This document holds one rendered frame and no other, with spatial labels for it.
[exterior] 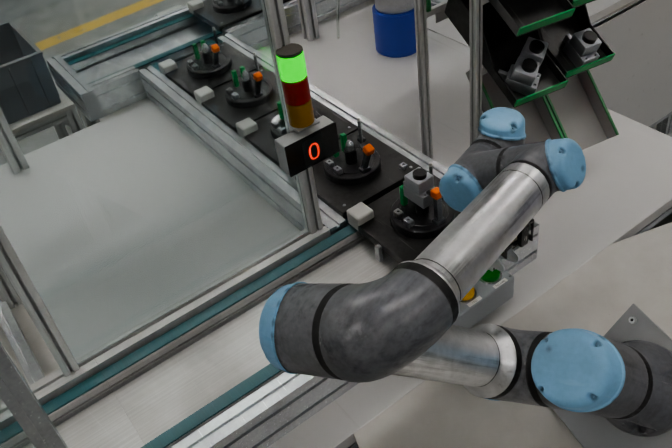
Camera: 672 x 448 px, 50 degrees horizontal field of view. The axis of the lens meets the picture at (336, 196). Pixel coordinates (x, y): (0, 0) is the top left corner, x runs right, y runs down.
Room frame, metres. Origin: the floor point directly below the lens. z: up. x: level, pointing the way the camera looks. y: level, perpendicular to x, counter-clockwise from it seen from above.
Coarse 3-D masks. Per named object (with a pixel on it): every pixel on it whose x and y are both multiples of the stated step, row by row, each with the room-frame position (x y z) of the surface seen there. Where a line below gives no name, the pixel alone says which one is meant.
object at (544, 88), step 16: (448, 0) 1.44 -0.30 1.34; (464, 0) 1.47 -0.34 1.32; (448, 16) 1.45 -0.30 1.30; (464, 16) 1.39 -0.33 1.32; (496, 16) 1.45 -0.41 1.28; (464, 32) 1.39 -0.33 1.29; (496, 32) 1.40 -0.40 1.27; (512, 32) 1.40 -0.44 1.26; (496, 48) 1.36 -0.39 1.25; (512, 48) 1.36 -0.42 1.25; (496, 64) 1.32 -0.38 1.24; (544, 64) 1.32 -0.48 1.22; (496, 80) 1.28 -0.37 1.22; (544, 80) 1.28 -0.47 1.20; (560, 80) 1.28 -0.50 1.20; (512, 96) 1.23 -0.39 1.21; (528, 96) 1.23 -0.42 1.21
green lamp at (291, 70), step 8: (296, 56) 1.16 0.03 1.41; (280, 64) 1.17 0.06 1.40; (288, 64) 1.16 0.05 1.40; (296, 64) 1.16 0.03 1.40; (304, 64) 1.17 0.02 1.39; (280, 72) 1.17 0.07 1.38; (288, 72) 1.16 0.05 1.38; (296, 72) 1.16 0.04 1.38; (304, 72) 1.17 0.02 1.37; (288, 80) 1.16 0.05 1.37; (296, 80) 1.16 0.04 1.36
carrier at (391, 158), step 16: (352, 144) 1.39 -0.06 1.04; (384, 144) 1.47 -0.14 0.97; (336, 160) 1.41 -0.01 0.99; (352, 160) 1.38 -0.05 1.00; (384, 160) 1.41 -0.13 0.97; (400, 160) 1.40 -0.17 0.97; (320, 176) 1.38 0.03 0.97; (336, 176) 1.35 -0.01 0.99; (352, 176) 1.34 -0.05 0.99; (368, 176) 1.34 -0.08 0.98; (384, 176) 1.34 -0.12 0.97; (400, 176) 1.33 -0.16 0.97; (320, 192) 1.32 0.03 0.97; (336, 192) 1.31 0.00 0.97; (352, 192) 1.30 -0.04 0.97; (368, 192) 1.29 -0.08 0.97; (384, 192) 1.30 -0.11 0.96; (336, 208) 1.25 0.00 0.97
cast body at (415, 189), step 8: (416, 168) 1.21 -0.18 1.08; (408, 176) 1.18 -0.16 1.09; (416, 176) 1.17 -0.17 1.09; (424, 176) 1.17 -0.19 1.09; (432, 176) 1.17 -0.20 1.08; (408, 184) 1.18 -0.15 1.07; (416, 184) 1.16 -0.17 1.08; (424, 184) 1.16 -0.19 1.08; (432, 184) 1.17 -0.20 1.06; (408, 192) 1.18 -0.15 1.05; (416, 192) 1.16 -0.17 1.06; (424, 192) 1.16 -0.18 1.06; (416, 200) 1.16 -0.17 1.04; (424, 200) 1.14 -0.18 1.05; (432, 200) 1.15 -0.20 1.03; (424, 208) 1.14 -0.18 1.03
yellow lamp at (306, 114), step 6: (288, 108) 1.17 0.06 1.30; (294, 108) 1.16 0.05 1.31; (300, 108) 1.16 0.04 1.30; (306, 108) 1.16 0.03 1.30; (312, 108) 1.18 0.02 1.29; (288, 114) 1.17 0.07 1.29; (294, 114) 1.16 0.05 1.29; (300, 114) 1.16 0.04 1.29; (306, 114) 1.16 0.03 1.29; (312, 114) 1.17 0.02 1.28; (294, 120) 1.16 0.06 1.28; (300, 120) 1.16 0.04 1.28; (306, 120) 1.16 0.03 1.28; (312, 120) 1.17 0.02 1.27; (294, 126) 1.16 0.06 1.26; (300, 126) 1.16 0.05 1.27; (306, 126) 1.16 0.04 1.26
